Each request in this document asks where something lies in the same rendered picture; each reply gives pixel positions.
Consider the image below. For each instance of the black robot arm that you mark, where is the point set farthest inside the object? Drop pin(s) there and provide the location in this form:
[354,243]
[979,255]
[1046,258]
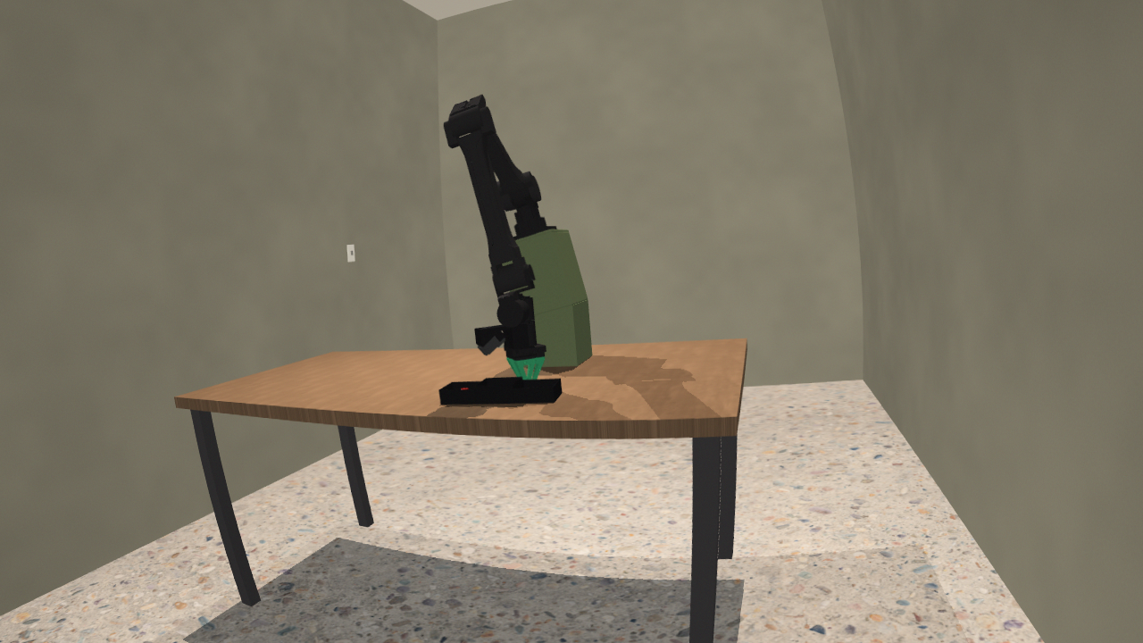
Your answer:
[492,200]

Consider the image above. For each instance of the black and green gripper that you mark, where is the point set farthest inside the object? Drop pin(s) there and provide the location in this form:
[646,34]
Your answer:
[537,355]

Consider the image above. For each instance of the black rack of three bins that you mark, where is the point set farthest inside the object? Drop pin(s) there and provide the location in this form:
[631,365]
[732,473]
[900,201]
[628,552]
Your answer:
[509,390]

